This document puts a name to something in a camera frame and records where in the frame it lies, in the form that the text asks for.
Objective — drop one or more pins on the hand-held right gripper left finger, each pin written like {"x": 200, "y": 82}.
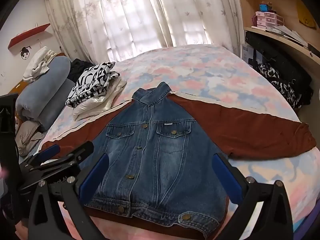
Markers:
{"x": 93, "y": 177}

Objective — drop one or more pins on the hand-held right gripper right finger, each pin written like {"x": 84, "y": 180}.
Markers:
{"x": 226, "y": 177}

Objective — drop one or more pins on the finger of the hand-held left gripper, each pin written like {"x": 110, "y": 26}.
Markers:
{"x": 77, "y": 152}
{"x": 48, "y": 152}

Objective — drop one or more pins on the denim jacket with brown sleeves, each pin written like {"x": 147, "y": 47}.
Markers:
{"x": 155, "y": 160}

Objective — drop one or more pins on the white bundled clothes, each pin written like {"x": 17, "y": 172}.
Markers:
{"x": 40, "y": 62}

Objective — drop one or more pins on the beige pillow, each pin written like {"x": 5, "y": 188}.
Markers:
{"x": 27, "y": 135}

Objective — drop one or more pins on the blue-grey rolled blanket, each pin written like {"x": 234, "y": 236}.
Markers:
{"x": 47, "y": 90}

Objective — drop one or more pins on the cream folded puffer jacket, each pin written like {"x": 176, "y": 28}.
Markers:
{"x": 100, "y": 105}

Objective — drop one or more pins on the black and white printed garment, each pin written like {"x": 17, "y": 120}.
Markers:
{"x": 92, "y": 85}

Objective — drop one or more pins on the black and white patterned cloth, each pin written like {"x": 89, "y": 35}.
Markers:
{"x": 277, "y": 82}

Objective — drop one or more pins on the bed with cat-print sheet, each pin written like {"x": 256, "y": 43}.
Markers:
{"x": 200, "y": 67}

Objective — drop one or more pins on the white cardboard box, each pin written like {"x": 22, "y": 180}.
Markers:
{"x": 246, "y": 52}

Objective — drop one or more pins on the black bag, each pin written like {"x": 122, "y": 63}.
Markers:
{"x": 282, "y": 60}

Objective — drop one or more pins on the white leaf-print curtain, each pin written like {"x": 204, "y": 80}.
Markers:
{"x": 140, "y": 15}

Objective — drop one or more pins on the pile of papers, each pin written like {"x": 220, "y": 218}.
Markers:
{"x": 287, "y": 32}

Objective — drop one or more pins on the pink drawer boxes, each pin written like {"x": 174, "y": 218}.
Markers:
{"x": 266, "y": 20}

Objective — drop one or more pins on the yellow plush item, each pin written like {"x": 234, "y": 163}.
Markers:
{"x": 306, "y": 17}

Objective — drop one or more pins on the face wall sticker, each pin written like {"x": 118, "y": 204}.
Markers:
{"x": 25, "y": 53}

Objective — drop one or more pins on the red wall shelf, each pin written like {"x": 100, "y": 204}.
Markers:
{"x": 27, "y": 35}

